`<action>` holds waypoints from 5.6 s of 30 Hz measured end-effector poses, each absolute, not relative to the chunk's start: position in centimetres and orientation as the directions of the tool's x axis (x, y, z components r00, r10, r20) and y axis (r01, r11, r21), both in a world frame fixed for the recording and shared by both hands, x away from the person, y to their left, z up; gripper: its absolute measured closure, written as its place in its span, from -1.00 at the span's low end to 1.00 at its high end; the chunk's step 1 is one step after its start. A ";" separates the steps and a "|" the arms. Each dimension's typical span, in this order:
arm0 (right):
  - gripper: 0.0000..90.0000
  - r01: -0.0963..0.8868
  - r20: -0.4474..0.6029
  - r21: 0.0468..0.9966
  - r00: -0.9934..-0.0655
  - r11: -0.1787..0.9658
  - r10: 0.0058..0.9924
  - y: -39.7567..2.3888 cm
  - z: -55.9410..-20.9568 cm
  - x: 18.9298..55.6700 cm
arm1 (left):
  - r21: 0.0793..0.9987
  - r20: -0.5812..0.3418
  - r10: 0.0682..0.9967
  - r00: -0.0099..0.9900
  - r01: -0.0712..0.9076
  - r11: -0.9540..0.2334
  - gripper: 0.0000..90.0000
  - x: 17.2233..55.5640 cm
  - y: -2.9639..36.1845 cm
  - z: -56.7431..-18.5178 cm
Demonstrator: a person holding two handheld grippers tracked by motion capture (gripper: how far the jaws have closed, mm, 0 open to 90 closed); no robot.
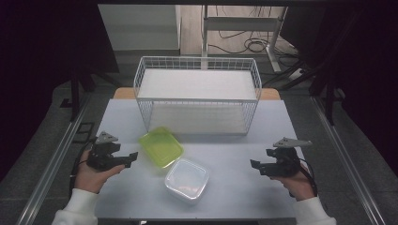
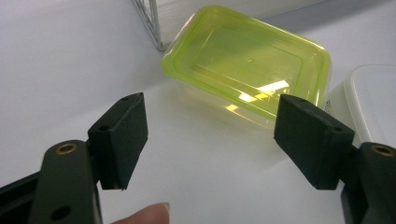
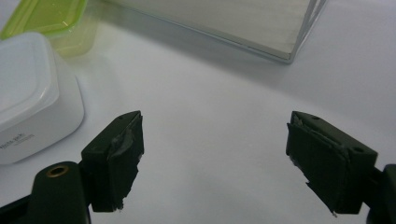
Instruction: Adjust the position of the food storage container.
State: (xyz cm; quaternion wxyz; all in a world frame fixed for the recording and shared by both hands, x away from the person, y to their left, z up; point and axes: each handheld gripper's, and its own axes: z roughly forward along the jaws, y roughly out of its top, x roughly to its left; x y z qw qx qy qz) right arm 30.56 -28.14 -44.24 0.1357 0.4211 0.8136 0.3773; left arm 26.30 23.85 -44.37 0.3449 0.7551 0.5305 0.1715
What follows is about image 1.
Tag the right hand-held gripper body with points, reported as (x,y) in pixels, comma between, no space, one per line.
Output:
(284,164)

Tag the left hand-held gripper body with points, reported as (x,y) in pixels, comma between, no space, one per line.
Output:
(100,157)

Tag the green lidded plastic container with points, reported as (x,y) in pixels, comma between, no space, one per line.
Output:
(161,146)

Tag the clear plastic food container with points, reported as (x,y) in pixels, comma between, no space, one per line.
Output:
(187,181)

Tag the person's left hand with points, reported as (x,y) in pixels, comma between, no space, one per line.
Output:
(90,179)

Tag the person's right hand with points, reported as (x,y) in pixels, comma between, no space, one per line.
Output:
(297,187)

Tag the pale blue table mat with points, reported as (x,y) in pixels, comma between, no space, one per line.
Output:
(125,118)

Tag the black metal stand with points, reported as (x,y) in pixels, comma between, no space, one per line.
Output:
(328,100)
(75,93)

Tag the white power strip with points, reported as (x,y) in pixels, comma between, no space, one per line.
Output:
(297,74)

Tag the dark curtain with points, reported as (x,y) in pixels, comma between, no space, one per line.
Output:
(369,78)
(37,62)

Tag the white cabinet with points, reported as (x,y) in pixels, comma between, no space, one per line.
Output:
(140,28)

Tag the black rectangular floor frame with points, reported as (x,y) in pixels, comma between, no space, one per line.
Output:
(84,124)

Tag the aluminium rail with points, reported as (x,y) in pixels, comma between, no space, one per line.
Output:
(53,165)
(347,162)

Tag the white metal desk frame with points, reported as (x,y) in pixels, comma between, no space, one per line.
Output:
(241,23)

